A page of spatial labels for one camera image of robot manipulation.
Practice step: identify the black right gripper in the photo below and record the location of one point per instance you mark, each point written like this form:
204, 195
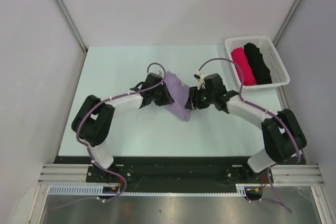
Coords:
191, 104

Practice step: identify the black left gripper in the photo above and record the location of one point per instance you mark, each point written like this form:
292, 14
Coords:
167, 99

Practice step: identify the purple t shirt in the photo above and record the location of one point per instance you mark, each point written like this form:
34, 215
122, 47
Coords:
179, 92

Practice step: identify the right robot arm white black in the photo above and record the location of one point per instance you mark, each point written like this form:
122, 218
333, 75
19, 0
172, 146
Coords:
281, 132

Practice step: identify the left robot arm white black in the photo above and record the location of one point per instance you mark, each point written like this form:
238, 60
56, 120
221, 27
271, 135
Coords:
93, 120

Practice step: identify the rolled red t shirt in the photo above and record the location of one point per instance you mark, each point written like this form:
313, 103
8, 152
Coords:
243, 68

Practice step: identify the rolled black t shirt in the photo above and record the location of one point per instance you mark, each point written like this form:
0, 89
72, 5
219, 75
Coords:
257, 64

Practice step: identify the white plastic basket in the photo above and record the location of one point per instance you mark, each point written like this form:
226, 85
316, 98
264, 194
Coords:
278, 72

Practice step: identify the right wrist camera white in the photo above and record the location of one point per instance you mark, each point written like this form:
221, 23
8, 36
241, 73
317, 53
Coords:
200, 76

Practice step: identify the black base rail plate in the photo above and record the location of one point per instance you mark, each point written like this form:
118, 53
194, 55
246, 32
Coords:
180, 175

